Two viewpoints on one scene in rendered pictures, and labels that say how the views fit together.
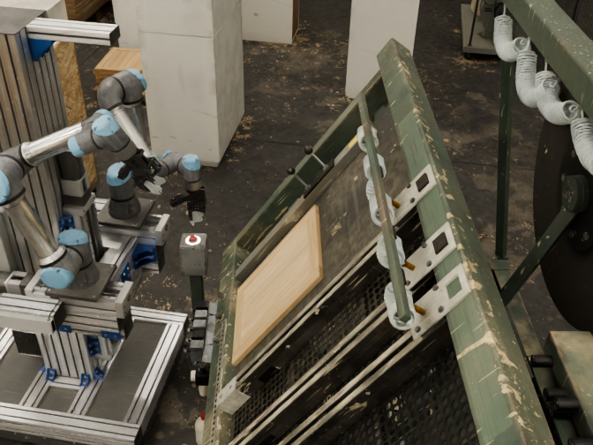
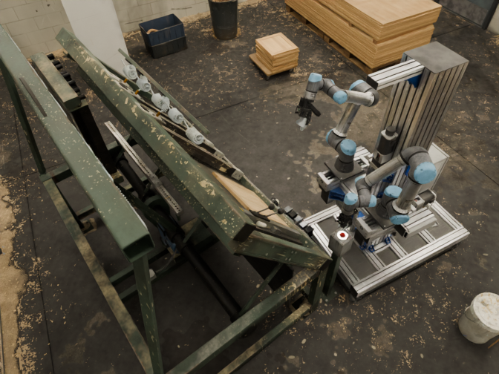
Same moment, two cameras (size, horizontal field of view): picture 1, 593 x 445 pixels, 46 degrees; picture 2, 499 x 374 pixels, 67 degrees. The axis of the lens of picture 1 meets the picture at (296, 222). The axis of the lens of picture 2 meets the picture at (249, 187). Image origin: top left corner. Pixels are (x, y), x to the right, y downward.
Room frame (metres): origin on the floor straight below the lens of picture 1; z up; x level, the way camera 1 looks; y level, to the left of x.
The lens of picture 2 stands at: (3.42, -0.83, 3.20)
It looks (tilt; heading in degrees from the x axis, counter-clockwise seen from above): 50 degrees down; 147
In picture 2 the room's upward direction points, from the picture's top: 3 degrees counter-clockwise
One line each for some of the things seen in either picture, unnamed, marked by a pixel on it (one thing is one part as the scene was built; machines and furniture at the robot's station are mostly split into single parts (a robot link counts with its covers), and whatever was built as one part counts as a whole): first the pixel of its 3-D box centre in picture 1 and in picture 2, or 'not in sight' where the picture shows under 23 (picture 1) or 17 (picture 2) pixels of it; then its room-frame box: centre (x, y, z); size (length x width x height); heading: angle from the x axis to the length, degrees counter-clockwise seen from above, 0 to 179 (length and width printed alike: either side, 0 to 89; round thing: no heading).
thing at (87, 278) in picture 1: (79, 268); (344, 161); (2.16, 0.89, 1.09); 0.15 x 0.15 x 0.10
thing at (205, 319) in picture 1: (201, 344); (292, 220); (2.13, 0.40, 0.69); 0.50 x 0.14 x 0.24; 2
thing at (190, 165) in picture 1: (191, 168); (350, 201); (2.57, 0.47, 1.33); 0.09 x 0.08 x 0.11; 55
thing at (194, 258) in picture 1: (194, 254); (340, 242); (2.57, 0.49, 0.84); 0.12 x 0.12 x 0.18; 2
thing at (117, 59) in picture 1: (129, 76); not in sight; (6.01, 1.61, 0.15); 0.61 x 0.52 x 0.31; 171
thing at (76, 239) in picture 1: (73, 247); (347, 150); (2.15, 0.89, 1.20); 0.13 x 0.12 x 0.14; 174
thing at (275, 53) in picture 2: not in sight; (272, 56); (-0.56, 2.31, 0.20); 0.61 x 0.53 x 0.40; 171
